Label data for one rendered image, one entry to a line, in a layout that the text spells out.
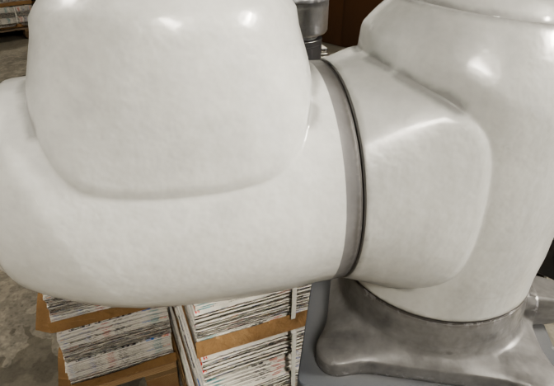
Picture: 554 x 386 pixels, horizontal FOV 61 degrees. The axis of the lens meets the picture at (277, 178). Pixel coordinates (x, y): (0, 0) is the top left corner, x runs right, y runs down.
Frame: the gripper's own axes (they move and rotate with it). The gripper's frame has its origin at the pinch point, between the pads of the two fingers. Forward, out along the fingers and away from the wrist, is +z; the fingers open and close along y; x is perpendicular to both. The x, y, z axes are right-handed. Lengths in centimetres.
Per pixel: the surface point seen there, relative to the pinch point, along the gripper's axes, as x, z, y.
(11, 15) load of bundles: -541, 67, 98
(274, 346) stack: 1.7, 38.5, 3.8
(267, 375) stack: 1.2, 47.0, 5.2
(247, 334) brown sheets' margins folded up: 1.8, 32.8, 9.2
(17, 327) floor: -86, 96, 69
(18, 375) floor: -64, 96, 67
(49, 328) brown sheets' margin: -40, 58, 49
